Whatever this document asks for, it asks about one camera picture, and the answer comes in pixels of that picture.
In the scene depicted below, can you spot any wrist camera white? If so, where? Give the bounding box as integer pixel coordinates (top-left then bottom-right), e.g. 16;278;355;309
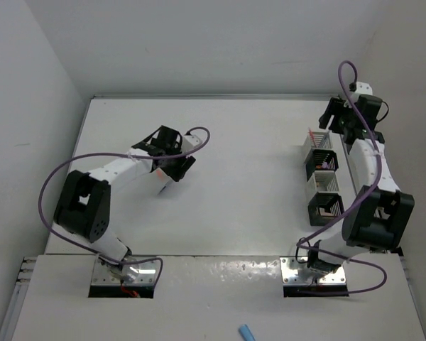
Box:
181;134;202;153
349;81;373;104

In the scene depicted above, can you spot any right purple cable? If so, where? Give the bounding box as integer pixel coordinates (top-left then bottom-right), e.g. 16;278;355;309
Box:
296;60;388;296

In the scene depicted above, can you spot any purple cable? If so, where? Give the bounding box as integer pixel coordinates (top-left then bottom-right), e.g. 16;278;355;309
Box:
296;60;388;296
38;126;212;285

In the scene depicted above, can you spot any metal base plate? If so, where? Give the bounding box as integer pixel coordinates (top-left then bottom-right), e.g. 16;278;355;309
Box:
91;258;160;286
280;256;346;287

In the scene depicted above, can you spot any white slotted container far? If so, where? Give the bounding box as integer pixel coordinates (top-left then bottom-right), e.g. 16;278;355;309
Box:
302;131;333;159

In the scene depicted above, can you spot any white slotted container near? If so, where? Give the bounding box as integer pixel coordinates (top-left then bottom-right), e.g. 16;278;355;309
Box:
305;170;340;201

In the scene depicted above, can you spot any white slotted container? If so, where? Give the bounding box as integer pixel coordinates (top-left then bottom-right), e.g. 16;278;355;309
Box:
305;170;340;201
302;131;333;159

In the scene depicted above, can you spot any blue white pen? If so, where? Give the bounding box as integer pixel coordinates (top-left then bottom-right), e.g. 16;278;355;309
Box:
319;131;332;149

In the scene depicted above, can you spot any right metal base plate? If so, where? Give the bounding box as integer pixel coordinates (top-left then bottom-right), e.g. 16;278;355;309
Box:
280;256;346;287

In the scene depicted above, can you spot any black mesh container far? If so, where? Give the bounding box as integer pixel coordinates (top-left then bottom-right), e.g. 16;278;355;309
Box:
304;149;339;180

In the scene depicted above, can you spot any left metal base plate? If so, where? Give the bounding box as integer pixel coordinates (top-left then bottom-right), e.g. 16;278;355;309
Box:
91;258;160;286

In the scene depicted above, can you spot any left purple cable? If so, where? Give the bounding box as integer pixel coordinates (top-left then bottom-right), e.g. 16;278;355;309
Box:
38;126;212;285

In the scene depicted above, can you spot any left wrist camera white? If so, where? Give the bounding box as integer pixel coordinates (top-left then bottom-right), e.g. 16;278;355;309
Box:
181;134;202;153

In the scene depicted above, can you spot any red orange pen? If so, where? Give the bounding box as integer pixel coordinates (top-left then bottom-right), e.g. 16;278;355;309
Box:
308;128;317;148

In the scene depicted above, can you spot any blue marker on ledge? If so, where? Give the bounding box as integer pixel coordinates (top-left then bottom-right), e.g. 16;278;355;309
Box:
239;324;256;341

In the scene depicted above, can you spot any black hexagonal mesh container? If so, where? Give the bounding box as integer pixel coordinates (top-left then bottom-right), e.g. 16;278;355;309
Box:
307;193;344;227

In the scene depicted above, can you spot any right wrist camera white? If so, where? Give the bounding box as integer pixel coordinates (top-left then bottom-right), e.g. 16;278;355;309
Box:
349;81;373;104

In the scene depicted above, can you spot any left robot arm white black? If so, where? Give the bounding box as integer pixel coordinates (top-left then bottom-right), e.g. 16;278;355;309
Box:
53;126;202;266

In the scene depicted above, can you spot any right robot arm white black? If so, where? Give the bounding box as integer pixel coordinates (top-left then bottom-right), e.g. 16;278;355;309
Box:
307;94;415;273

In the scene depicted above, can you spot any dark blue clear pen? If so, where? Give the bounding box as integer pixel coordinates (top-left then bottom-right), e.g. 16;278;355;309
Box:
158;181;172;195

